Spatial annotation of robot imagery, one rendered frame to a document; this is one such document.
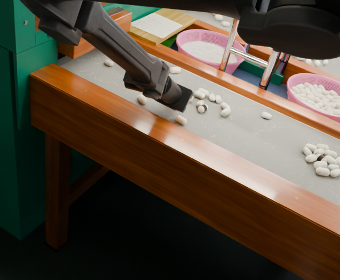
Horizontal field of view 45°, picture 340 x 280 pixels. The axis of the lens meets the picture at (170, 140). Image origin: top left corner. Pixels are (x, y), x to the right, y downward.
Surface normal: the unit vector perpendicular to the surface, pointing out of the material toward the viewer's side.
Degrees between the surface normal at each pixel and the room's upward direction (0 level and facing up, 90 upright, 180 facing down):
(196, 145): 0
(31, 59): 90
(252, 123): 0
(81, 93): 0
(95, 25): 79
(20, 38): 90
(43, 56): 90
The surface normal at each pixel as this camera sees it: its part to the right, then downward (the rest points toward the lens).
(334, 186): 0.18, -0.76
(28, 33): 0.85, 0.44
